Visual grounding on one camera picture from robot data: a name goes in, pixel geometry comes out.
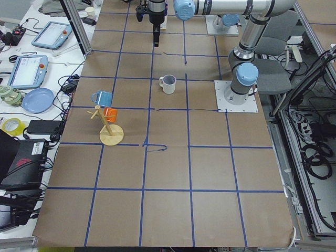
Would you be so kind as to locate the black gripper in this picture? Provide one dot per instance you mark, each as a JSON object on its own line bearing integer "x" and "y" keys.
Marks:
{"x": 155, "y": 16}

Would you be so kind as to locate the white HOME mug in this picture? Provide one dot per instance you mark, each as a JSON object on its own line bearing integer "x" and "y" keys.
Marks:
{"x": 167, "y": 83}

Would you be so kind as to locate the paper cup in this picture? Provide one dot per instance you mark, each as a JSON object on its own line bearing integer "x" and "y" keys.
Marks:
{"x": 90, "y": 11}

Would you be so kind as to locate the blue mug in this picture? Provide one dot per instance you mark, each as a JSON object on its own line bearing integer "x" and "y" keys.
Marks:
{"x": 102, "y": 98}

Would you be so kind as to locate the far teach pendant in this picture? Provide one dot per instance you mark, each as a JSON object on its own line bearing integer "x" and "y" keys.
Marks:
{"x": 52, "y": 36}

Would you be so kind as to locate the teach pendant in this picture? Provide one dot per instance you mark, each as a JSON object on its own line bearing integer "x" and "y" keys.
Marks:
{"x": 28, "y": 72}
{"x": 52, "y": 36}

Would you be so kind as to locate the orange mug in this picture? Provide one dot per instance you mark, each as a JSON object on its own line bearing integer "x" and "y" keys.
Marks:
{"x": 110, "y": 114}

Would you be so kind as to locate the wooden mug tree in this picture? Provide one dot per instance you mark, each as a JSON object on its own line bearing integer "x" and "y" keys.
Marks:
{"x": 111, "y": 134}

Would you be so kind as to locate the near teach pendant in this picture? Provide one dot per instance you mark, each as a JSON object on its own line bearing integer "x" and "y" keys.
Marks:
{"x": 28, "y": 72}

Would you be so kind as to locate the blue plate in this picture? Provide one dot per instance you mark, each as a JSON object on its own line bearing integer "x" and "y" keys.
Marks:
{"x": 38, "y": 100}

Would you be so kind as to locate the black scissors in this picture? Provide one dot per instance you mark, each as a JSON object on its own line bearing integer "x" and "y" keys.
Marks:
{"x": 12, "y": 58}

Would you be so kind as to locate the black power adapter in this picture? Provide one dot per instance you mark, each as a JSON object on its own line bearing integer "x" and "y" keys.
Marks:
{"x": 41, "y": 127}

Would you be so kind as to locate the green tape rolls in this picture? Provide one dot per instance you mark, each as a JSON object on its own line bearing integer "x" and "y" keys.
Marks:
{"x": 11, "y": 96}

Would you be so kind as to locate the yellow tape roll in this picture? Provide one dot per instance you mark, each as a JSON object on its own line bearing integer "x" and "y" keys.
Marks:
{"x": 13, "y": 126}

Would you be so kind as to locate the black electronics box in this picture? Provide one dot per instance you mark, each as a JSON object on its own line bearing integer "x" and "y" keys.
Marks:
{"x": 21, "y": 163}

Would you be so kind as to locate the aluminium frame post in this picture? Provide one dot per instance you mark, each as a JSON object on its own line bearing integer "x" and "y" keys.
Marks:
{"x": 77, "y": 26}

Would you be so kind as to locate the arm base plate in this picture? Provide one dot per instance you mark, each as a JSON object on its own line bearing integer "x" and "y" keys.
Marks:
{"x": 228, "y": 101}
{"x": 213, "y": 30}

